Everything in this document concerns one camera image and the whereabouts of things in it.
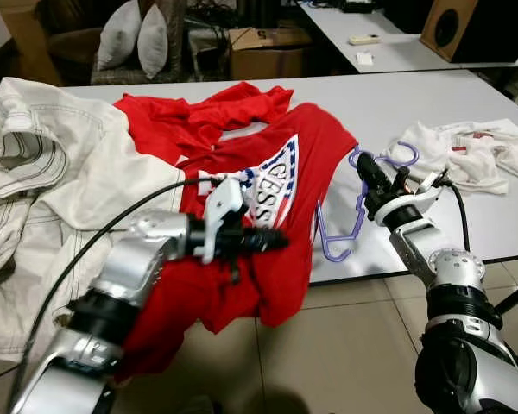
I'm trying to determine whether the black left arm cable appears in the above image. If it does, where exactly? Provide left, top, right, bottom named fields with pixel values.
left=4, top=175, right=210, bottom=413

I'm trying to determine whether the long white desk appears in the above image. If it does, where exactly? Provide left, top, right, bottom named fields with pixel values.
left=298, top=0, right=518, bottom=74

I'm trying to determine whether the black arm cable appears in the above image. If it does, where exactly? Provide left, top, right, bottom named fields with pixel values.
left=4, top=175, right=210, bottom=413
left=404, top=168, right=471, bottom=253

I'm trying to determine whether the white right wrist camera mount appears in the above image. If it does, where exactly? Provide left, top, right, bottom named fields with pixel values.
left=404, top=172, right=448, bottom=212

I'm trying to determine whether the white t-shirt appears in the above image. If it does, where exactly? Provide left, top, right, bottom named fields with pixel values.
left=387, top=119, right=518, bottom=195

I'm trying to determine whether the white remote control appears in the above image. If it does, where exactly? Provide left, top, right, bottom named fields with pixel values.
left=348, top=34, right=381, bottom=47

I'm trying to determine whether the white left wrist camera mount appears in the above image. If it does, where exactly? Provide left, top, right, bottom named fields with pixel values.
left=193, top=177, right=245, bottom=264

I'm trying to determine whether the black electronic device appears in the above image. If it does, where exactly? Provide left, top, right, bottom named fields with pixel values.
left=341, top=0, right=385, bottom=14

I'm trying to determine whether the tall brown cardboard box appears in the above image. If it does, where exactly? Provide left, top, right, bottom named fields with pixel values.
left=0, top=0, right=66, bottom=87

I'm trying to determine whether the cream denim jacket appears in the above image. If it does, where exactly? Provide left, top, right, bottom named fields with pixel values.
left=0, top=76, right=186, bottom=363

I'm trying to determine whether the red printed t-shirt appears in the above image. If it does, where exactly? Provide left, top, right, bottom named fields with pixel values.
left=112, top=82, right=359, bottom=380

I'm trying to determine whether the wooden black speaker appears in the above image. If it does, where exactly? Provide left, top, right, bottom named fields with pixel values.
left=419, top=0, right=518, bottom=63

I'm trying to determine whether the white table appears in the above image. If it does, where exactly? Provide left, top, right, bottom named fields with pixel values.
left=0, top=67, right=518, bottom=320

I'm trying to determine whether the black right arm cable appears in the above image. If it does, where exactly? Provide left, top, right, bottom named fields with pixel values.
left=404, top=168, right=471, bottom=253

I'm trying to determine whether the brown wicker armchair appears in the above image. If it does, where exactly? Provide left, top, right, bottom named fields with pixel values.
left=47, top=0, right=189, bottom=85

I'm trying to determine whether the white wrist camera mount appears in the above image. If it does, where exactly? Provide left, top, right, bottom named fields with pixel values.
left=193, top=177, right=245, bottom=264
left=404, top=172, right=448, bottom=212

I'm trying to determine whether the purple plastic hanger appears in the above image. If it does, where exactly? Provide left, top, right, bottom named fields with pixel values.
left=315, top=141, right=420, bottom=262

